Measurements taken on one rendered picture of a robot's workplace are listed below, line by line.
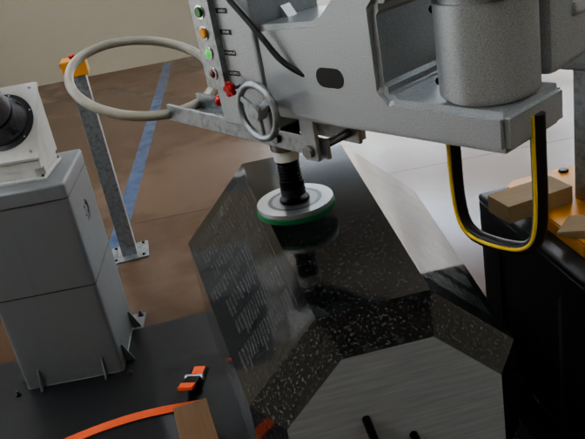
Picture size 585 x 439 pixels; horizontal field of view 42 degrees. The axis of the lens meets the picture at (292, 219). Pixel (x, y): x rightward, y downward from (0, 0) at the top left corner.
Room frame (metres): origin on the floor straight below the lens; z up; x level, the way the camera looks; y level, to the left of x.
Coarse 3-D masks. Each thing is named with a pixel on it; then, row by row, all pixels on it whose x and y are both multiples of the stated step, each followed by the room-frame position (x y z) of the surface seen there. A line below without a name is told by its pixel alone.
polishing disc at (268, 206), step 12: (276, 192) 1.99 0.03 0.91; (312, 192) 1.94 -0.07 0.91; (324, 192) 1.92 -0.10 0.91; (264, 204) 1.92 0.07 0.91; (276, 204) 1.91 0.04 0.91; (300, 204) 1.88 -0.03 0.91; (312, 204) 1.86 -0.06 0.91; (324, 204) 1.85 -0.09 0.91; (264, 216) 1.86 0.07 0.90; (276, 216) 1.83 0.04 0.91; (288, 216) 1.82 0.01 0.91; (300, 216) 1.81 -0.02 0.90
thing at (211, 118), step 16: (208, 96) 2.25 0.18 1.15; (176, 112) 2.20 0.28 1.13; (192, 112) 2.13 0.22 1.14; (208, 112) 2.08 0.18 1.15; (208, 128) 2.08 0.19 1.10; (224, 128) 2.02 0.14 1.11; (240, 128) 1.96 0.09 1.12; (320, 128) 1.87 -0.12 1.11; (336, 128) 1.82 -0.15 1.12; (352, 128) 1.78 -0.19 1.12; (272, 144) 1.86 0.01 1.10; (288, 144) 1.81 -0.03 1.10; (320, 144) 1.71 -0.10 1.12
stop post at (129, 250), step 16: (64, 64) 3.68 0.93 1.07; (80, 64) 3.69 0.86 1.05; (80, 80) 3.70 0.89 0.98; (80, 112) 3.70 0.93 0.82; (96, 128) 3.71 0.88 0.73; (96, 144) 3.70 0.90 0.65; (96, 160) 3.70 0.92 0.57; (112, 176) 3.71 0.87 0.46; (112, 192) 3.70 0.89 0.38; (112, 208) 3.70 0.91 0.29; (128, 224) 3.71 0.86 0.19; (128, 240) 3.70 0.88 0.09; (128, 256) 3.69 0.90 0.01; (144, 256) 3.65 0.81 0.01
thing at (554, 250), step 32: (512, 224) 1.86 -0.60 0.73; (512, 256) 1.87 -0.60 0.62; (544, 256) 1.69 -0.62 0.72; (576, 256) 1.62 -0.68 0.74; (512, 288) 1.90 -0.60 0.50; (544, 288) 1.69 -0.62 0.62; (576, 288) 1.53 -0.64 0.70; (512, 320) 1.92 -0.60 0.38; (544, 320) 1.71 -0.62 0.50; (576, 320) 1.54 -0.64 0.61; (544, 352) 1.72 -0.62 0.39; (576, 352) 1.54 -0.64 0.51; (544, 384) 1.73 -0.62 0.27; (576, 384) 1.54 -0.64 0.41; (544, 416) 1.72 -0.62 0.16; (576, 416) 1.55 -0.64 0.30
